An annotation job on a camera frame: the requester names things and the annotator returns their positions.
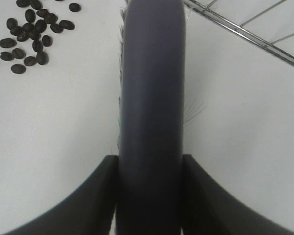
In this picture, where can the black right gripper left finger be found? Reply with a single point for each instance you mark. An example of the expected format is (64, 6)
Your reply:
(87, 211)

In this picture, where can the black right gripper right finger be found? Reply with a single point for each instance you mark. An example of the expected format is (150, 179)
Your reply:
(208, 209)

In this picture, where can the pile of coffee beans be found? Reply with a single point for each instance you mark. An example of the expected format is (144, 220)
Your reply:
(26, 28)

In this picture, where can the metal wire dish rack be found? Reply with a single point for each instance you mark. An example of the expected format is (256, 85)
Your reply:
(267, 24)

